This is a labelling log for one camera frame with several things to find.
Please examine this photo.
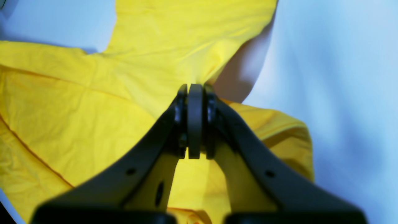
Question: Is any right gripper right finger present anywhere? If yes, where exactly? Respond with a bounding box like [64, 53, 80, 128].
[195, 85, 367, 224]

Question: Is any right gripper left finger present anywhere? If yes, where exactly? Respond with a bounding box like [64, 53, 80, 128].
[31, 84, 189, 224]

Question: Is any orange yellow T-shirt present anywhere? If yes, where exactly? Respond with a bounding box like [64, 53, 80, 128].
[0, 0, 314, 224]

